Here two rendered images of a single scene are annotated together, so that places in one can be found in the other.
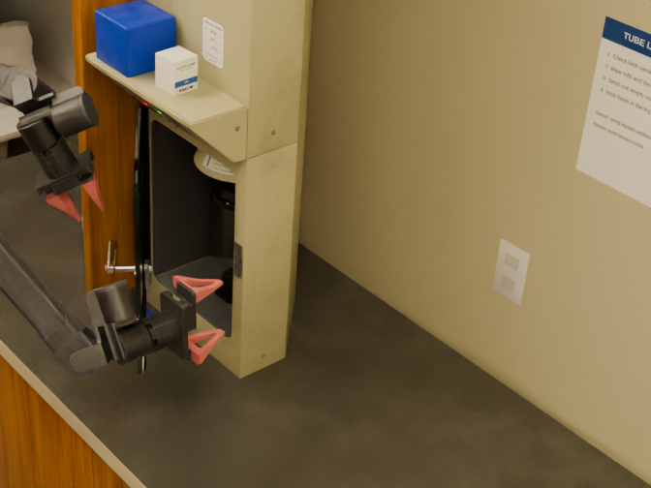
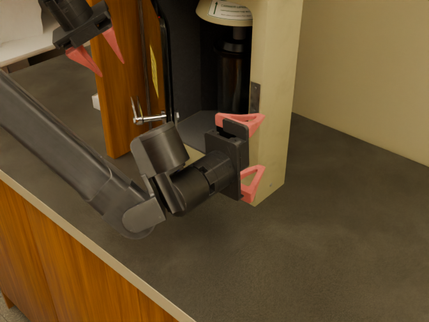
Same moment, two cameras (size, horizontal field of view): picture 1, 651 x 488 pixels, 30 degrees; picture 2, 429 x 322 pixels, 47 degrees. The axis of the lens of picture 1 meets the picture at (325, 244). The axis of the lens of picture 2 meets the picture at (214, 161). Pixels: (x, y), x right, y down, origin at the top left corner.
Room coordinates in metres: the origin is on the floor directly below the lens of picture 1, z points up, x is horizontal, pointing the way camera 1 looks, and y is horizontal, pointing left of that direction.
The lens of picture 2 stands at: (0.99, 0.31, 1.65)
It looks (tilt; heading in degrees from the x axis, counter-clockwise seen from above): 36 degrees down; 355
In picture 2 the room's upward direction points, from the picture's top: straight up
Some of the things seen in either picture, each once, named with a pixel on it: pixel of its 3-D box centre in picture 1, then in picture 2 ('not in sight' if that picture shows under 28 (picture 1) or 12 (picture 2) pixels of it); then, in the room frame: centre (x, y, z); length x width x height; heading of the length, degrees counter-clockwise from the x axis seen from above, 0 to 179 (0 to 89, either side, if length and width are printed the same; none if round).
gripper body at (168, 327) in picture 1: (162, 329); (213, 172); (1.58, 0.25, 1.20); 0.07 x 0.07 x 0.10; 42
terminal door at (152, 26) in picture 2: (139, 239); (156, 94); (1.86, 0.34, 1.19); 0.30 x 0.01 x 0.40; 8
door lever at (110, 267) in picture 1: (121, 257); (145, 109); (1.79, 0.36, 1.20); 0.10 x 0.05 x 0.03; 8
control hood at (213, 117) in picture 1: (164, 106); not in sight; (1.87, 0.29, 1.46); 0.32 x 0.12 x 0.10; 43
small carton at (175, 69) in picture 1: (176, 71); not in sight; (1.85, 0.27, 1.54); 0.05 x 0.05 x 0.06; 47
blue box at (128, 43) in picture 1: (135, 37); not in sight; (1.93, 0.35, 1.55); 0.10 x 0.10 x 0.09; 43
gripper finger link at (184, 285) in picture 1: (198, 297); (243, 133); (1.63, 0.20, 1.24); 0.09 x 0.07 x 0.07; 132
